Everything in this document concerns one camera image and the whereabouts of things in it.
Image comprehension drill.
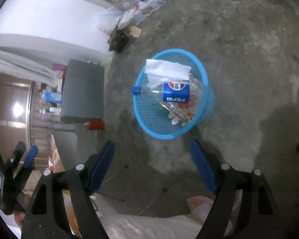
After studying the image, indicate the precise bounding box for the white fleece clothing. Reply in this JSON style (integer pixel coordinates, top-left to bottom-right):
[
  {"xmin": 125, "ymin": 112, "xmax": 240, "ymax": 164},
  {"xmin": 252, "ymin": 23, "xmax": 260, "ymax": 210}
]
[{"xmin": 100, "ymin": 213, "xmax": 205, "ymax": 239}]

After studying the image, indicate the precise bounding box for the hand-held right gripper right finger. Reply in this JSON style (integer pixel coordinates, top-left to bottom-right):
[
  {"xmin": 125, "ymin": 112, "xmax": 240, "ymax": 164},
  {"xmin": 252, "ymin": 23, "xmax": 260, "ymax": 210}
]
[{"xmin": 190, "ymin": 139, "xmax": 281, "ymax": 239}]

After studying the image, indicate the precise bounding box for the clear flower-print plastic bag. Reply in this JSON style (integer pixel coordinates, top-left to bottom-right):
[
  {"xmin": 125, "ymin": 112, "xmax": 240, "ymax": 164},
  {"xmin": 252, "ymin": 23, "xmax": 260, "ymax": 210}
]
[{"xmin": 162, "ymin": 92, "xmax": 202, "ymax": 127}]

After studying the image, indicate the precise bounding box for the clear bottle with blue label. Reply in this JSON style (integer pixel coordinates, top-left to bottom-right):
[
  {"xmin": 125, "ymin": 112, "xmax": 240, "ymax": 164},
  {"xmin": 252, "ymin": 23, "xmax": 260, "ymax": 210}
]
[{"xmin": 133, "ymin": 81, "xmax": 205, "ymax": 105}]

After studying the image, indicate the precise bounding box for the blue and white packet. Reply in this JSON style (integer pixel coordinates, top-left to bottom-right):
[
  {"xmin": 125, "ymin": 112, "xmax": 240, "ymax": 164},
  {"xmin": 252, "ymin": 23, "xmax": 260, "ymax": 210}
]
[{"xmin": 42, "ymin": 92, "xmax": 63, "ymax": 104}]

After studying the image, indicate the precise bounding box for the red can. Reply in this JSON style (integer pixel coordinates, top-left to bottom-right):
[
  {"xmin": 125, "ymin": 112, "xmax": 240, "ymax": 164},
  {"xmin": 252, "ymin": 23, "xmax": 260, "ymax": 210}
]
[{"xmin": 83, "ymin": 119, "xmax": 105, "ymax": 131}]

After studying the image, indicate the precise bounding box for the white tissue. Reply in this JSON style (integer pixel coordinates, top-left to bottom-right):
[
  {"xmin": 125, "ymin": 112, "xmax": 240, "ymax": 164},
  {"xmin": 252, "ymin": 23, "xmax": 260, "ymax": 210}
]
[{"xmin": 145, "ymin": 59, "xmax": 192, "ymax": 89}]

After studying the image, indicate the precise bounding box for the blue mesh basket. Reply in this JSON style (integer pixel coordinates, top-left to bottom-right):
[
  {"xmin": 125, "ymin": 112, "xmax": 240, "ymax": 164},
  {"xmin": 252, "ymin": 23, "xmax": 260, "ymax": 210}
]
[{"xmin": 133, "ymin": 48, "xmax": 216, "ymax": 140}]

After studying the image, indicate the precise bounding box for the dark grey cabinet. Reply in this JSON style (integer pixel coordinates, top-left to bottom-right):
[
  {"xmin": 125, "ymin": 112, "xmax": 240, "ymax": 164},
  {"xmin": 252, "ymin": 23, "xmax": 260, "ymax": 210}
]
[{"xmin": 60, "ymin": 58, "xmax": 105, "ymax": 125}]

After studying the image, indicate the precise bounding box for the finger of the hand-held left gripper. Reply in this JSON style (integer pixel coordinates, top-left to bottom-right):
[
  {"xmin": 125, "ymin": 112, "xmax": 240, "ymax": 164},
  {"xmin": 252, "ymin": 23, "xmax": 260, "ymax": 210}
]
[
  {"xmin": 6, "ymin": 141, "xmax": 27, "ymax": 170},
  {"xmin": 15, "ymin": 145, "xmax": 38, "ymax": 192}
]

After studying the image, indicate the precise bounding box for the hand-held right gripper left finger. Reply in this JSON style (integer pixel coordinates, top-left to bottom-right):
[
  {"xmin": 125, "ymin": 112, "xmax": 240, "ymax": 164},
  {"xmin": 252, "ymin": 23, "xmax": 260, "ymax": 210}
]
[{"xmin": 20, "ymin": 140, "xmax": 115, "ymax": 239}]

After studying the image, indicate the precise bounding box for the grey curtain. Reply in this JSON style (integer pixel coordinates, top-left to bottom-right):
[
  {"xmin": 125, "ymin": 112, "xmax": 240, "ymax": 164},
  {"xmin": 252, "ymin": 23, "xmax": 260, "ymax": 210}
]
[{"xmin": 0, "ymin": 45, "xmax": 58, "ymax": 84}]

